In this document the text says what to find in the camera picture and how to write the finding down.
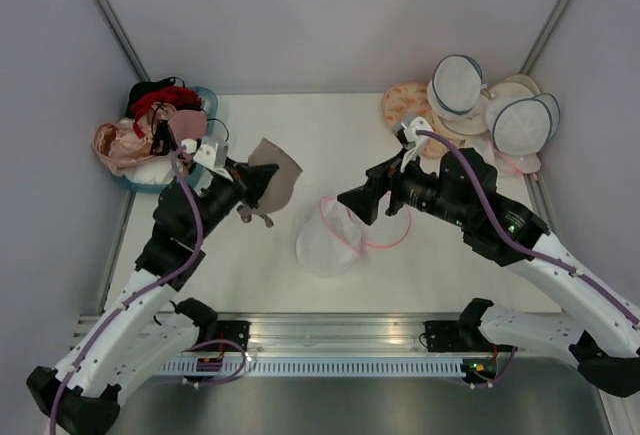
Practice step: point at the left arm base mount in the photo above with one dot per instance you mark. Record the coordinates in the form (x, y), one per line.
(223, 336)

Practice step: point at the aluminium frame post left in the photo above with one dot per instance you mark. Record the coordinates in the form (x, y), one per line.
(119, 33)

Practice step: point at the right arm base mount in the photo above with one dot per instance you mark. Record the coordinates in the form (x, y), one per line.
(443, 336)

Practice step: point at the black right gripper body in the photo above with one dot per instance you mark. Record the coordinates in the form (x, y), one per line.
(409, 185)

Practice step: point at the dusty pink bra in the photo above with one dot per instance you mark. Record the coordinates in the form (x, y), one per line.
(188, 124)

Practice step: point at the floral peach laundry bag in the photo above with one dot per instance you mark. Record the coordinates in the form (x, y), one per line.
(405, 99)

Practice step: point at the black bra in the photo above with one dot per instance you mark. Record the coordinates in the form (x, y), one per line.
(163, 141)

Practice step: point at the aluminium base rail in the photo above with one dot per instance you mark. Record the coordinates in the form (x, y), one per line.
(297, 334)

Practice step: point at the aluminium frame post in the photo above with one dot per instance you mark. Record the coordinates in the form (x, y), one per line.
(543, 38)
(119, 33)

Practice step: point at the peach satin bra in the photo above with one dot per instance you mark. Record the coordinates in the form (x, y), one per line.
(122, 146)

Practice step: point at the aluminium frame post right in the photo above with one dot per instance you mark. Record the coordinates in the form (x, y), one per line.
(543, 38)

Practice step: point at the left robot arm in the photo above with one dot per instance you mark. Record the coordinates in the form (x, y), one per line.
(86, 390)

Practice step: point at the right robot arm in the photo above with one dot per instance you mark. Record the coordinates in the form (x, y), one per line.
(598, 334)

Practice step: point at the large white bag blue trim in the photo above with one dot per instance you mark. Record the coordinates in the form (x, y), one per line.
(522, 126)

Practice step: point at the white mesh bag blue trim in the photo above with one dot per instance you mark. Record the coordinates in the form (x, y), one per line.
(455, 87)

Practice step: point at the flat white bag pink trim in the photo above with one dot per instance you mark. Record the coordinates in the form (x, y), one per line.
(505, 164)

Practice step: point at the white bra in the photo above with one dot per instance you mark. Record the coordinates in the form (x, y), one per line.
(153, 172)

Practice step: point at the mauve bra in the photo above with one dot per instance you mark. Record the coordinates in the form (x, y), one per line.
(281, 186)

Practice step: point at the cream laundry bag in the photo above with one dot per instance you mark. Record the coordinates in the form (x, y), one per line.
(472, 124)

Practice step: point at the white slotted cable duct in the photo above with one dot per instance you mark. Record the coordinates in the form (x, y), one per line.
(422, 366)

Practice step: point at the teal plastic basket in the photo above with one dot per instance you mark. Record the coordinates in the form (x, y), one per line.
(215, 127)

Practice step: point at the white mesh bag pink zipper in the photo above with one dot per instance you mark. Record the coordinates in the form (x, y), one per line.
(334, 239)

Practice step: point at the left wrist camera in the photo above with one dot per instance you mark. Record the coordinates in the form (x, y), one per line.
(212, 155)

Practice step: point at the aluminium side rail right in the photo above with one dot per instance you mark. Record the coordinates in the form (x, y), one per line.
(539, 200)

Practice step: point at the red lace bra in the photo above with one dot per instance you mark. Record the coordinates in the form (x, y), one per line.
(179, 97)

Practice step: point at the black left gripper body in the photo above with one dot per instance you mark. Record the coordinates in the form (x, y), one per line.
(222, 195)

